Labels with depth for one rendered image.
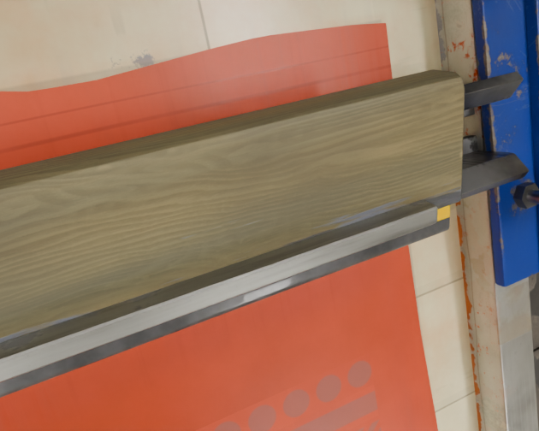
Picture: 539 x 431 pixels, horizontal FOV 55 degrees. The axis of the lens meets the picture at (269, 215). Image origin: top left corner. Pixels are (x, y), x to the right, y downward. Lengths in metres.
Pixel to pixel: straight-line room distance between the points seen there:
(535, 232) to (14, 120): 0.38
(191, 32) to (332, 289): 0.21
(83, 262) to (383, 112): 0.16
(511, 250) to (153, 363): 0.28
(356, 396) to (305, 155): 0.25
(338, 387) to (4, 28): 0.34
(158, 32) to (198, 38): 0.03
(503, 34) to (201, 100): 0.22
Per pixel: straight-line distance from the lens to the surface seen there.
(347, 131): 0.26
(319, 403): 0.44
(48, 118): 0.33
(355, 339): 0.43
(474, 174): 0.37
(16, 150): 0.33
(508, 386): 0.51
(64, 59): 0.33
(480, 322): 0.49
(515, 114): 0.43
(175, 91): 0.34
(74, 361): 0.27
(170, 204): 0.23
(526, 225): 0.45
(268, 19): 0.36
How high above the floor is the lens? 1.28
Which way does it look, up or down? 64 degrees down
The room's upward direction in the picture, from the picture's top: 113 degrees clockwise
